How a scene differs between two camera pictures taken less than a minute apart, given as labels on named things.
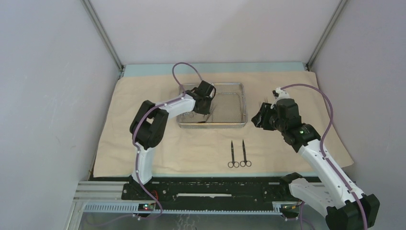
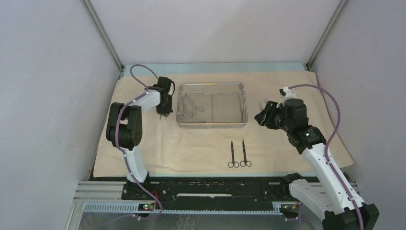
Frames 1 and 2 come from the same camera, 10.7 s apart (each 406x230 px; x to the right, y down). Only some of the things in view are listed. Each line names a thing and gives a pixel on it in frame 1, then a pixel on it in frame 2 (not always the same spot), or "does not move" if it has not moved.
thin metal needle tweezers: (265, 101) does not move
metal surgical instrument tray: (228, 108) does not move
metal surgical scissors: (247, 163) does not move
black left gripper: (206, 111) to (168, 109)
